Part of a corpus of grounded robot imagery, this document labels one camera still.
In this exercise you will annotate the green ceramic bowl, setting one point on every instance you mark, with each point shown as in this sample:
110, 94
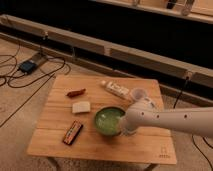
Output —
106, 120

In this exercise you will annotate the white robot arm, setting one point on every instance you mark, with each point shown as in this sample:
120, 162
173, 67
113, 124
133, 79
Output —
142, 113

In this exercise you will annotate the white tube with label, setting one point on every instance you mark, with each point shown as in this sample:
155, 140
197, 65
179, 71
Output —
115, 89

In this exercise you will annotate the clear plastic cup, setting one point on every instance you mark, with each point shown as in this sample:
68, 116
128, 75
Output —
137, 94

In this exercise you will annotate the red sausage piece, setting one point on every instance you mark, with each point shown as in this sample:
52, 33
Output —
76, 93

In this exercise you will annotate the wooden folding table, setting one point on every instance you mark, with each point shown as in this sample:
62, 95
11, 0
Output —
148, 145

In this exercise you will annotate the dark candy bar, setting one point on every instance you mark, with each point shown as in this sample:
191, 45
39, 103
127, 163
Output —
72, 132

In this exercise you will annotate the blue power box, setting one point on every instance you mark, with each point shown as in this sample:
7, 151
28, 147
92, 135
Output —
27, 67

